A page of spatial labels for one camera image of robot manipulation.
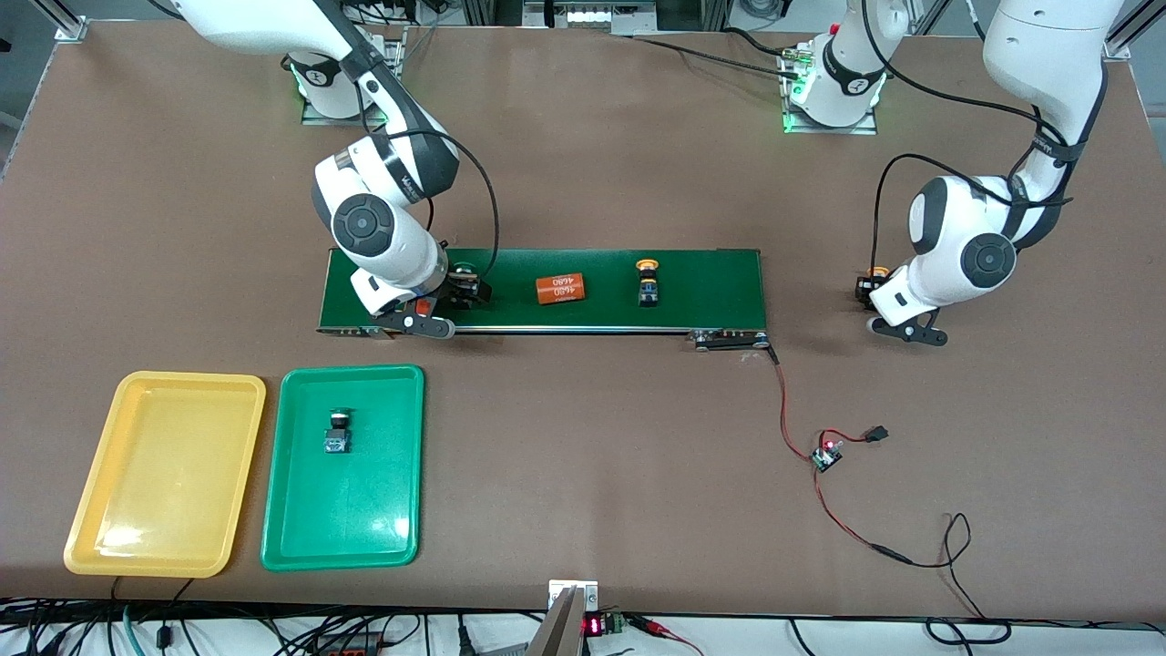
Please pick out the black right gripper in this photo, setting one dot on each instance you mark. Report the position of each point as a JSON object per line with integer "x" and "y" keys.
{"x": 462, "y": 286}

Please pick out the orange 4680 cylinder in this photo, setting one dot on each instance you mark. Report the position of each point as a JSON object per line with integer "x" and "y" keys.
{"x": 559, "y": 290}

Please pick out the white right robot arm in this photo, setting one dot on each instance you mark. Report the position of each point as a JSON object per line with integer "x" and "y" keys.
{"x": 401, "y": 251}

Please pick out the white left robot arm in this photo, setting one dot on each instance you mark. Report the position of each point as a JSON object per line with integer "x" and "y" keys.
{"x": 1048, "y": 46}

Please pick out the black plug with red lead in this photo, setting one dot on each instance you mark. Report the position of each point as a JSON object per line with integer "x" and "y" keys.
{"x": 877, "y": 434}

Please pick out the green conveyor belt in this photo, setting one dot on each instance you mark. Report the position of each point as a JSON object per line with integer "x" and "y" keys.
{"x": 710, "y": 292}

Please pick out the small speed controller board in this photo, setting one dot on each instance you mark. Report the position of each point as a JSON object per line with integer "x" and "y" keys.
{"x": 827, "y": 458}

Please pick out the green plastic tray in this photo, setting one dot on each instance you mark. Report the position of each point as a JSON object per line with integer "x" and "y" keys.
{"x": 364, "y": 510}

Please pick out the grey metal bar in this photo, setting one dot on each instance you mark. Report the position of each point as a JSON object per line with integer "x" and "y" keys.
{"x": 557, "y": 633}

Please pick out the red digit display module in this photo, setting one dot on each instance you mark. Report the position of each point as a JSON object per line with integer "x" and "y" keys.
{"x": 601, "y": 625}

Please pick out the yellow plastic tray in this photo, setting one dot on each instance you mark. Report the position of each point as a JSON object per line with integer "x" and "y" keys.
{"x": 164, "y": 474}

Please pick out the black power strip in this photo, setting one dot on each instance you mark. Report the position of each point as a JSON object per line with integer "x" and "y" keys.
{"x": 346, "y": 647}

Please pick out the red black clip lead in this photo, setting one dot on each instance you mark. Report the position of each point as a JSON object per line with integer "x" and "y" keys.
{"x": 660, "y": 630}

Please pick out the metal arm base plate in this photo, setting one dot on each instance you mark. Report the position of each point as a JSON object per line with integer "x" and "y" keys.
{"x": 820, "y": 130}
{"x": 319, "y": 119}

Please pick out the aluminium frame with white light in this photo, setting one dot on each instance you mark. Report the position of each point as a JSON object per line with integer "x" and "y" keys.
{"x": 588, "y": 16}

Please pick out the metal clamp bracket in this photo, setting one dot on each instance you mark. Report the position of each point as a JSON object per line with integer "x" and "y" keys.
{"x": 574, "y": 590}

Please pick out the aluminium frame strut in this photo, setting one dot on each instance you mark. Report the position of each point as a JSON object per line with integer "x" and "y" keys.
{"x": 1120, "y": 49}
{"x": 71, "y": 29}

